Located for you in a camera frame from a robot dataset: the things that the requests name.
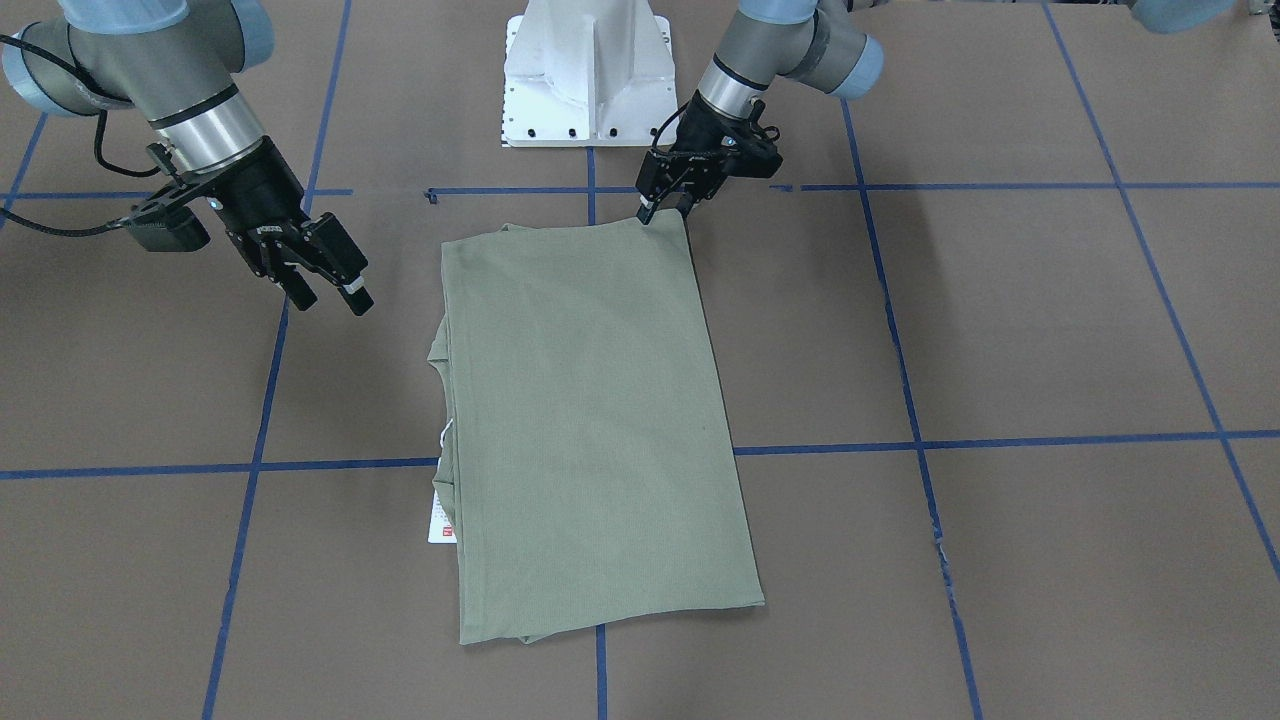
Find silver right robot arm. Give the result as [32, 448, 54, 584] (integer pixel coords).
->
[3, 1, 372, 315]

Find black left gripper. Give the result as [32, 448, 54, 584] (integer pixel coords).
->
[636, 91, 783, 225]

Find olive green long-sleeve shirt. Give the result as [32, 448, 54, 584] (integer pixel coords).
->
[428, 210, 765, 644]

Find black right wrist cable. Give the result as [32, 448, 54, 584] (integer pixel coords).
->
[0, 29, 166, 240]

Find white red garment hang tag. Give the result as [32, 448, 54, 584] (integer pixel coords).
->
[428, 491, 458, 544]

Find white camera mast base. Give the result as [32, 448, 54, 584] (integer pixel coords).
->
[500, 1, 677, 149]

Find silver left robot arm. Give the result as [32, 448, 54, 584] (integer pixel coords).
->
[636, 1, 884, 224]

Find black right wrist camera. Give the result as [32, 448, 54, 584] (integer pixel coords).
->
[122, 188, 211, 252]

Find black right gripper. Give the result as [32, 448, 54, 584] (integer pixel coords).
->
[205, 136, 374, 316]

